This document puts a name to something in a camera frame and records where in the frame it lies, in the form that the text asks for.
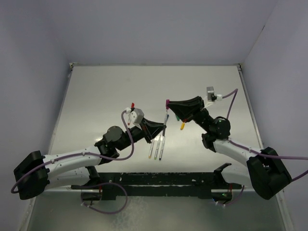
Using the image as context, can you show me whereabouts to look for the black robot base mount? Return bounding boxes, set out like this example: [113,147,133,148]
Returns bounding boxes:
[72,172,242,200]

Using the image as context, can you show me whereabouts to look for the aluminium rail right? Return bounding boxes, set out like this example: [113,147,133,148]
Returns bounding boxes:
[237,64,289,231]

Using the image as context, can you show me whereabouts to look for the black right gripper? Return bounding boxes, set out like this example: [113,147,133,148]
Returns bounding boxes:
[167,96,213,133]

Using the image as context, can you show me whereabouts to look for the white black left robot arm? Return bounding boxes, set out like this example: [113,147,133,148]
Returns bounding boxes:
[11,118,166,200]

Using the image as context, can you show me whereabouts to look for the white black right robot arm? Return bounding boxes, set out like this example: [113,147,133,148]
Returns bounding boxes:
[166,96,292,200]

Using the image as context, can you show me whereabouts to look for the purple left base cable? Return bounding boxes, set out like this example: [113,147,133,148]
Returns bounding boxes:
[80,182,128,214]

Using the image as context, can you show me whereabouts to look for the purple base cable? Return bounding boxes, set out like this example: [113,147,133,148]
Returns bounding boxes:
[80,182,128,214]
[215,184,245,207]

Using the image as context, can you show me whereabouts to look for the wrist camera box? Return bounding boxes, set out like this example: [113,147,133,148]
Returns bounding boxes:
[204,86,223,108]
[125,107,144,126]

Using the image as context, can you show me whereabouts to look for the green whiteboard marker pen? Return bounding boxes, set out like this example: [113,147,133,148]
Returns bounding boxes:
[154,135,161,160]

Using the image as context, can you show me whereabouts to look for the magenta whiteboard marker pen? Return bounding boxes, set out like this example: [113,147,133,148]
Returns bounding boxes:
[162,110,168,137]

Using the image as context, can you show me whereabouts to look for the blue whiteboard marker pen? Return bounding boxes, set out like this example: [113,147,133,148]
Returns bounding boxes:
[159,136,166,161]

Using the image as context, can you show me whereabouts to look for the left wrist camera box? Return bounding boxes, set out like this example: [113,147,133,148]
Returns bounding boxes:
[125,107,144,126]

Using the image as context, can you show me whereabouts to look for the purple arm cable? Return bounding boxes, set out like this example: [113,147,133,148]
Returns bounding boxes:
[220,88,308,183]
[11,110,135,194]

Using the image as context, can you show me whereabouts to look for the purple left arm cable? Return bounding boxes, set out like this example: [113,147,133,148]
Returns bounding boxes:
[11,110,135,194]

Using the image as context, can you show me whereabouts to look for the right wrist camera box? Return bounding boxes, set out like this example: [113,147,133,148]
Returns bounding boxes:
[204,86,223,108]

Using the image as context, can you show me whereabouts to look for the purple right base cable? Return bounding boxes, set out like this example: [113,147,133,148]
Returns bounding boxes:
[215,184,245,207]

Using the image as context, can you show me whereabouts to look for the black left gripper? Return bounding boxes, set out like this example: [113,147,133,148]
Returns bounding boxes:
[117,117,166,151]

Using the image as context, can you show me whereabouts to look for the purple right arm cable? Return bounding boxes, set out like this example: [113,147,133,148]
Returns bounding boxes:
[220,88,308,183]

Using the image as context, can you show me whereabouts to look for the yellow whiteboard marker pen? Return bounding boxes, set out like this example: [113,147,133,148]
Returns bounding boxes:
[148,138,155,159]

